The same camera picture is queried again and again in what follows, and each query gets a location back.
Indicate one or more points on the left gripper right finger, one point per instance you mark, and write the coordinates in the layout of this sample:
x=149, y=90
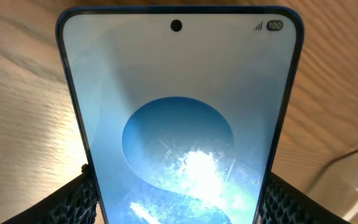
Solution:
x=284, y=204

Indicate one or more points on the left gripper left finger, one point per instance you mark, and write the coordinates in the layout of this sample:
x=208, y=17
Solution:
x=74, y=203

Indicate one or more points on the blue Samsung Galaxy smartphone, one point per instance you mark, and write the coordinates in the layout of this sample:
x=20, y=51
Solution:
x=180, y=108

